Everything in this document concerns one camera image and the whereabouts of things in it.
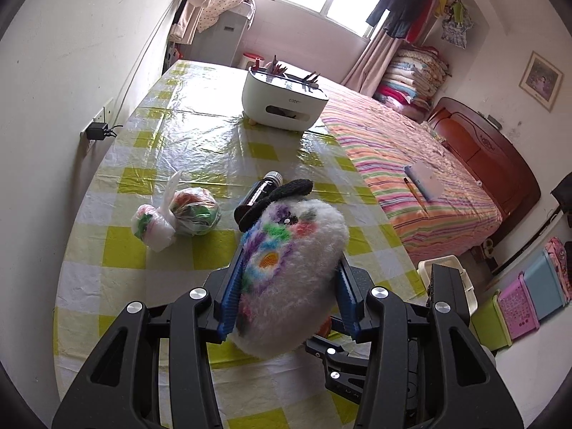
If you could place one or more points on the black charger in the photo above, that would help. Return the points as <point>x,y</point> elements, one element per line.
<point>96,130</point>

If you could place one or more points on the white colourful plush toy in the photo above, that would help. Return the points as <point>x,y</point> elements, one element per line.
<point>290,277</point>

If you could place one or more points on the row of hanging clothes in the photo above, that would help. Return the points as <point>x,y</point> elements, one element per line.
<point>397,13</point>

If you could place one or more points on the yellow checkered tablecloth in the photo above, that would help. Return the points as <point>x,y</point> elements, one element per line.
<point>178,143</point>

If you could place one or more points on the white tall appliance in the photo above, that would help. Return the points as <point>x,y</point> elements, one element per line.
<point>223,40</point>

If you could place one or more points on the pink plastic basket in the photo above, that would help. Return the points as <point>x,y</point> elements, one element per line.
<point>518,308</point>

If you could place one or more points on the red stool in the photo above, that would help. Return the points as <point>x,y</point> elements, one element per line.
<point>252,57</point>

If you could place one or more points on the pair of slippers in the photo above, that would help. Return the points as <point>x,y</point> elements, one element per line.
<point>488,248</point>

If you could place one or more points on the small bag of colourful wrappers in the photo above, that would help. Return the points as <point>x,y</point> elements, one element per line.
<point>149,228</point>

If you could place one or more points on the large bag of colourful wrappers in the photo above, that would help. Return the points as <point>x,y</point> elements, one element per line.
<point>196,210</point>

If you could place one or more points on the dark brown bottle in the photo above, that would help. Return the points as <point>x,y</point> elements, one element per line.
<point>263,185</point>

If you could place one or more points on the beige curtain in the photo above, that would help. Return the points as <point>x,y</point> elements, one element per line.
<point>375,65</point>

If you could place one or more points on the floral cloth bag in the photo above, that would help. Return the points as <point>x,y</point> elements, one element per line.
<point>456,33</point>

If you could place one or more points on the wooden headboard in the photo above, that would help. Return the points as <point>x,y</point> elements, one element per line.
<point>482,147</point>

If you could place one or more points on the beige hanging garment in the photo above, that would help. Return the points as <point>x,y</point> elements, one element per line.
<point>196,4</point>

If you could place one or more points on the pink bag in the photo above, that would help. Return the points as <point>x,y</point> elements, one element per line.
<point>558,250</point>

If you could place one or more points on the white wall socket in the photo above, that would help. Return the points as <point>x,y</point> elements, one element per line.
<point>107,109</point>

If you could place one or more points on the grey item on headboard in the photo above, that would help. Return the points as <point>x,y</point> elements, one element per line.
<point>494,123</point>

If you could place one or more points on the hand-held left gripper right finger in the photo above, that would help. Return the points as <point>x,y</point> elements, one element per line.
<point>347,308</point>

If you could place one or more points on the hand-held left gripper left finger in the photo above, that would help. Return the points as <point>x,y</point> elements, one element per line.
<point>229,304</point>

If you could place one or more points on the stack of folded quilts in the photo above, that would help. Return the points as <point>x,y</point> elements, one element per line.
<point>411,80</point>

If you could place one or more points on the bunch of pens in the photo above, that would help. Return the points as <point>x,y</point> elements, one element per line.
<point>275,66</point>

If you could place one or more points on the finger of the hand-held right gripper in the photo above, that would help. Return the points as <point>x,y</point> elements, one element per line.
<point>447,286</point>
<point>344,366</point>

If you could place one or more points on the bed with striped sheet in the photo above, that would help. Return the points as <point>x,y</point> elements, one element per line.
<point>393,152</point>

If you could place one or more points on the black jacket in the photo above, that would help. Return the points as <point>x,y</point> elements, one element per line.
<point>564,192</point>

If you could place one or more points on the yellow pencil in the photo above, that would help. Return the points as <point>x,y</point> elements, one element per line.
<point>410,186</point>

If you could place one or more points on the white plastic bin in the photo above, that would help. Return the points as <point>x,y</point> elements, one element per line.
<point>423,272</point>

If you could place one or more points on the framed picture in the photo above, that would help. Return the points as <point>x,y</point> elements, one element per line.
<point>540,79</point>

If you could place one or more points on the blue storage box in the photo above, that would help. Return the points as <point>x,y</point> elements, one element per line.
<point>547,281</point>

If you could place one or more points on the green storage box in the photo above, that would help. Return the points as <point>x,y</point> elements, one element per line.
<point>489,321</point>

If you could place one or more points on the white desk organizer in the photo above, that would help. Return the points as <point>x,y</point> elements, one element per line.
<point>277,98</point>

